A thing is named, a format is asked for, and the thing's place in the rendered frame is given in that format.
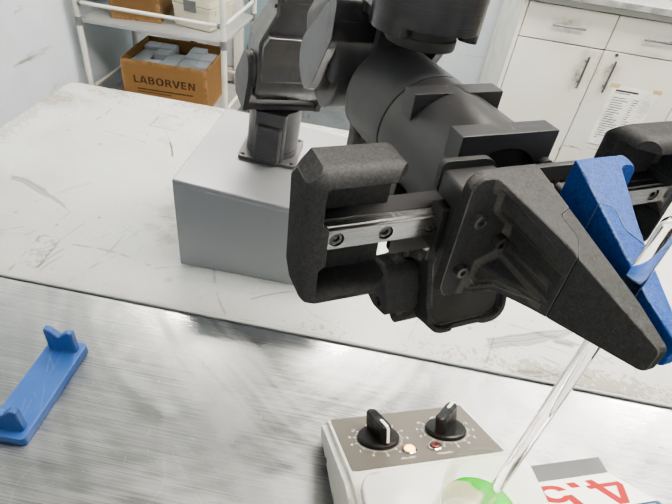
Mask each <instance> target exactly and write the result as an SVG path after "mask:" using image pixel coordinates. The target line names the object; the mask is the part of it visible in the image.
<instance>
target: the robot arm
mask: <svg viewBox="0 0 672 504"><path fill-rule="evenodd" d="M490 1H491V0H269V1H268V3H267V4H266V5H265V7H264V8H263V10H262V11H261V12H260V14H259V15H258V16H257V18H256V19H255V20H254V22H253V23H252V24H251V26H250V34H249V43H248V50H247V49H244V51H243V53H242V55H241V58H240V60H239V63H238V65H237V68H236V70H235V91H236V94H237V97H238V99H239V102H240V105H241V108H242V110H250V113H249V126H248V135H247V137H246V139H245V141H244V143H243V145H242V146H241V148H240V150H239V152H238V157H239V158H240V159H244V160H249V161H253V162H258V163H262V164H267V165H271V166H276V167H281V168H285V169H290V170H292V172H291V186H290V202H289V218H288V234H287V250H286V259H287V266H288V272H289V276H290V279H291V281H292V283H293V285H294V287H295V290H296V292H297V294H298V296H299V298H300V299H301V300H302V301H303V302H305V303H311V304H317V303H322V302H328V301H333V300H339V299H344V298H349V297H355V296H360V295H366V294H368V295H369V297H370V299H371V301H372V303H373V305H374V306H375V307H376V308H377V309H378V310H379V311H380V312H381V313H382V314H384V315H387V314H390V318H391V320H392V321H393V322H399V321H404V320H408V319H412V318H418V319H420V320H421V321H422V322H423V323H424V324H425V325H426V326H427V327H428V328H429V329H430V330H432V331H433V332H435V333H445V332H449V331H451V329H452V328H456V327H460V326H464V325H468V324H473V323H486V322H490V321H492V320H494V319H496V318H497V317H498V316H499V315H500V314H501V313H502V311H503V310H504V307H505V304H506V298H510V299H512V300H514V301H516V302H518V303H520V304H522V305H524V306H526V307H528V308H530V309H532V310H534V311H535V312H537V313H539V314H541V315H543V316H545V317H547V318H548V319H550V320H552V321H553V322H555V323H557V324H559V325H560V326H562V327H564V328H566V329H567V330H569V331H571V332H573V333H574V334H576V335H578V336H580V337H581V338H583V339H585V340H587V341H588V342H590V343H592V344H594V345H595V346H597V347H599V348H601V349H603V350H604V351H606V352H608V353H610V354H611V355H613V356H615V357H617V358H618V359H620V360H622V361H624V362H625V363H627V364H629V365H631V366H632V367H634V368H636V369H638V370H641V371H646V370H649V369H652V368H654V367H655V366H656V365H666V364H669V363H671V362H672V309H671V307H670V304H669V302H668V300H667V297H666V295H665V292H664V290H663V287H662V285H661V283H660V280H659V278H658V275H657V273H656V270H654V272H653V273H652V275H651V276H650V278H649V279H648V280H647V282H646V283H645V285H644V286H643V288H642V289H641V291H640V292H639V294H638V295H637V296H636V298H635V296H634V295H633V293H632V292H631V291H630V289H629V288H628V287H627V285H626V284H625V283H624V281H623V279H624V277H625V275H626V274H627V272H628V271H629V269H630V268H631V266H632V265H633V263H634V262H635V260H636V258H637V257H638V255H639V254H640V252H641V251H642V249H643V248H644V246H645V243H644V242H645V241H646V240H648V238H649V237H650V236H651V234H652V232H653V231H654V229H655V228H656V226H657V225H658V223H659V221H660V220H661V218H662V217H663V215H664V214H665V212H666V210H667V209H668V207H669V206H670V204H671V203H672V121H663V122H650V123H637V124H628V125H624V126H619V127H616V128H613V129H610V130H608V131H607V132H606V133H605V135H604V137H603V139H602V141H601V143H600V145H599V147H598V149H597V151H596V154H595V156H594V158H589V159H579V160H572V161H562V162H552V161H551V160H550V159H549V158H548V157H549V155H550V153H551V150H552V148H553V146H554V143H555V141H556V138H557V136H558V134H559V131H560V130H559V129H557V128H556V127H554V126H553V125H552V124H550V123H549V122H547V121H546V120H536V121H521V122H514V121H513V120H511V119H510V118H509V117H507V116H506V115H505V114H503V113H502V112H501V111H499V110H498V106H499V103H500V100H501V97H502V94H503V91H502V90H501V89H500V88H498V87H497V86H495V85H494V84H492V83H483V84H463V83H462V82H460V81H459V80H458V79H456V78H455V77H454V76H452V75H451V74H450V73H448V72H447V71H446V70H444V69H443V68H442V67H440V66H439V65H438V64H437V62H438V61H439V60H440V58H441V57H442V56H443V55H444V54H450V53H452V52H453V51H454V49H455V46H456V42H457V39H458V40H459V41H461V42H464V43H468V44H472V45H476V44H477V41H478V38H479V35H480V32H481V29H482V26H483V23H484V20H485V16H486V13H487V10H488V7H489V4H490ZM456 38H457V39H456ZM321 106H322V107H330V108H345V112H346V116H347V119H348V120H349V122H350V128H349V133H348V138H347V144H346V145H339V146H325V147H311V148H310V149H309V151H308V152H307V153H306V154H305V155H304V156H303V157H302V158H301V159H300V161H299V162H298V164H297V161H298V158H299V155H300V152H301V149H302V146H303V142H304V141H303V140H302V139H298V137H299V131H300V124H301V117H302V111H314V112H319V111H320V108H321ZM296 164H297V165H296ZM386 241H387V243H386V248H387V249H388V252H387V253H384V254H379V255H376V254H377V248H378V243H379V242H386Z"/></svg>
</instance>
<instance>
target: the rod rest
mask: <svg viewBox="0 0 672 504"><path fill-rule="evenodd" d="M42 330H43V333H44V335H45V338H46V340H47V343H48V345H47V346H46V347H45V349H44V350H43V351H42V353H41V354H40V355H39V357H38V358H37V359H36V361H35V362H34V363H33V365H32V366H31V367H30V369H29V370H28V372H27V373H26V374H25V376H24V377H23V378H22V380H21V381H20V382H19V384H18V385H17V386H16V388H15V389H14V390H13V392H12V393H11V394H10V396H9V397H8V399H7V400H6V401H5V403H4V404H3V405H2V407H0V442H5V443H11V444H16V445H21V446H24V445H27V444H28V443H29V442H30V440H31V439H32V437H33V436H34V434H35V433H36V431H37V430H38V428H39V427H40V425H41V423H42V422H43V420H44V419H45V417H46V416H47V414H48V413H49V411H50V410H51V408H52V407H53V405H54V403H55V402H56V400H57V399H58V397H59V396H60V394H61V393H62V391H63V390H64V388H65V387H66V385H67V383H68V382H69V380H70V379H71V377H72V376H73V374H74V373H75V371H76V370H77V368H78V367H79V365H80V363H81V362H82V360H83V359H84V357H85V356H86V354H87V353H88V348H87V345H86V344H85V343H82V342H77V339H76V336H75V333H74V330H71V329H67V330H66V331H64V332H63V333H60V332H59V331H58V330H56V329H55V328H53V327H52V326H49V325H45V327H44V328H43V329H42Z"/></svg>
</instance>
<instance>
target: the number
mask: <svg viewBox="0 0 672 504"><path fill-rule="evenodd" d="M546 486H547V488H548V491H549V494H550V497H551V501H552V504H635V503H642V502H648V501H654V500H652V499H650V498H649V497H647V496H645V495H644V494H642V493H640V492H639V491H637V490H635V489H633V488H632V487H630V486H628V485H627V484H625V483H623V482H621V481H620V480H618V479H616V478H615V477H613V476H611V475H610V476H603V477H596V478H589V479H582V480H575V481H568V482H562V483H555V484H548V485H546Z"/></svg>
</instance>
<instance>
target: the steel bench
mask: <svg viewBox="0 0 672 504"><path fill-rule="evenodd" d="M45 325H49V326H52V327H53V328H55V329H56V330H58V331H59V332H60V333H63V332H64V331H66V330H67V329H71V330H74V333H75V336H76V339H77V342H82V343H85V344H86V345H87V348H88V353H87V354H86V356H85V357H84V359H83V360H82V362H81V363H80V365H79V367H78V368H77V370H76V371H75V373H74V374H73V376H72V377H71V379H70V380H69V382H68V383H67V385H66V387H65V388H64V390H63V391H62V393H61V394H60V396H59V397H58V399H57V400H56V402H55V403H54V405H53V407H52V408H51V410H50V411H49V413H48V414H47V416H46V417H45V419H44V420H43V422H42V423H41V425H40V427H39V428H38V430H37V431H36V433H35V434H34V436H33V437H32V439H31V440H30V442H29V443H28V444H27V445H24V446H21V445H16V444H11V443H5V442H0V504H334V503H333V498H332V493H331V487H330V482H329V476H328V471H327V465H326V463H325V455H324V449H323V444H322V438H321V427H322V425H325V424H326V421H330V420H332V419H341V418H350V417H359V416H367V410H368V409H376V410H377V411H378V412H379V413H380V414H386V413H395V412H404V411H413V410H422V409H431V408H440V407H444V406H445V405H446V403H448V402H452V401H453V402H455V404H457V406H458V405H460V406H463V407H464V408H465V409H467V410H468V411H469V412H470V414H471V415H472V416H473V417H474V418H475V419H476V420H477V421H478V422H479V423H480V424H481V425H482V426H483V427H484V428H485V429H486V430H487V431H488V432H489V433H490V434H491V435H492V436H493V437H494V438H495V439H496V440H497V441H498V442H499V443H500V444H501V445H502V446H503V447H504V448H505V449H506V450H507V451H508V452H509V453H511V452H512V450H513V449H514V447H515V446H516V444H517V443H518V441H519V440H520V438H521V436H522V435H523V433H524V432H525V430H526V429H527V427H528V426H529V424H530V422H531V421H532V419H533V418H534V416H535V415H536V413H537V412H538V410H539V409H540V407H541V405H542V404H543V402H544V401H545V399H546V398H547V396H548V395H549V393H550V392H551V390H552V388H553V387H554V386H549V385H544V384H539V383H534V382H529V381H524V380H519V379H513V378H508V377H503V376H498V375H493V374H488V373H483V372H478V371H473V370H468V369H463V368H458V367H453V366H448V365H443V364H437V363H432V362H427V361H422V360H417V359H412V358H407V357H402V356H397V355H392V354H387V353H382V352H377V351H372V350H367V349H362V348H356V347H351V346H346V345H341V344H336V343H331V342H326V341H321V340H316V339H311V338H306V337H301V336H296V335H291V334H286V333H280V332H275V331H270V330H265V329H260V328H255V327H250V326H245V325H240V324H235V323H230V322H225V321H220V320H215V319H210V318H204V317H199V316H194V315H189V314H184V313H179V312H174V311H169V310H164V309H159V308H154V307H149V306H144V305H139V304H134V303H128V302H123V301H118V300H113V299H108V298H103V297H98V296H93V295H88V294H83V293H78V292H73V291H68V290H63V289H58V288H52V287H47V286H42V285H37V284H32V283H27V282H22V281H17V280H12V279H7V278H2V277H0V407H2V405H3V404H4V403H5V401H6V400H7V399H8V397H9V396H10V394H11V393H12V392H13V390H14V389H15V388H16V386H17V385H18V384H19V382H20V381H21V380H22V378H23V377H24V376H25V374H26V373H27V372H28V370H29V369H30V367H31V366H32V365H33V363H34V362H35V361H36V359H37V358H38V357H39V355H40V354H41V353H42V351H43V350H44V349H45V347H46V346H47V345H48V343H47V340H46V338H45V335H44V333H43V330H42V329H43V328H44V327H45ZM592 457H599V458H600V460H601V461H602V463H603V465H604V466H605V468H606V470H607V471H608V472H609V473H611V474H612V475H614V476H616V477H617V478H619V479H621V480H623V481H624V482H626V483H628V484H630V485H631V486H633V487H635V488H636V489H638V490H640V491H642V492H643V493H645V494H647V495H648V496H650V497H652V498H654V499H655V500H657V501H659V502H660V503H662V504H672V410H671V409H665V408H660V407H655V406H650V405H645V404H640V403H635V402H630V401H625V400H620V399H615V398H610V397H605V396H600V395H595V394H589V393H584V392H579V391H574V390H572V391H571V392H570V394H569V395H568V396H567V398H566V399H565V401H564V402H563V404H562V405H561V407H560V408H559V410H558V411H557V412H556V414H555V415H554V417H553V418H552V420H551V421H550V423H549V424H548V425H547V427H546V428H545V430H544V431H543V433H542V434H541V436H540V437H539V439H538V440H537V441H536V443H535V444H534V446H533V447H532V449H531V450H530V452H529V453H528V454H527V456H526V457H525V460H526V461H527V462H528V463H529V465H530V466H533V465H540V464H548V463H555V462H562V461H570V460H577V459H585V458H592Z"/></svg>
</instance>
